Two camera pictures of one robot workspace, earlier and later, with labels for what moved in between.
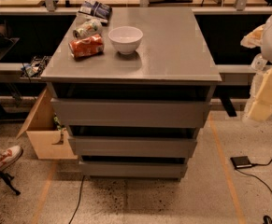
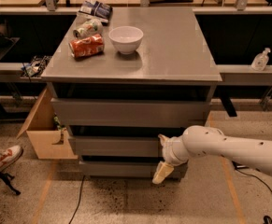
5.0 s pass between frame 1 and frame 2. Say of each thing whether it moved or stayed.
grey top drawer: stayed
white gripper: moved
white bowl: stayed
